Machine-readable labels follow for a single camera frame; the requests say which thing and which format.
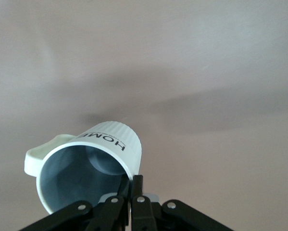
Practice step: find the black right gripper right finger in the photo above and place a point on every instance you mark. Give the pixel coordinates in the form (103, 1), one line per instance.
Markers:
(141, 209)

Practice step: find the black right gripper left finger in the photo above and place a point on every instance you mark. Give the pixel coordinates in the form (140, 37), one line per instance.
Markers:
(112, 211)

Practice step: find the white ribbed cup blue inside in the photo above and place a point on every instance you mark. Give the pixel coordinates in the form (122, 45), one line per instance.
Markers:
(93, 166)

